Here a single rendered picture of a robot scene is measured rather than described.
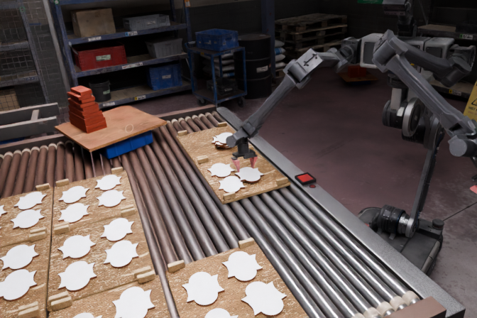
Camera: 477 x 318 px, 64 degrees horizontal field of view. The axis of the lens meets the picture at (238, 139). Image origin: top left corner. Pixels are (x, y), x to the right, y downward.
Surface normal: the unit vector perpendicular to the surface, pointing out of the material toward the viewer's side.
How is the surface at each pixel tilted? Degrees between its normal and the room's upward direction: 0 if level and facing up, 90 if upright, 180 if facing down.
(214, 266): 0
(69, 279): 0
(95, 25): 89
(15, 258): 0
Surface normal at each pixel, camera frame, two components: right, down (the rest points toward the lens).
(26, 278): -0.06, -0.91
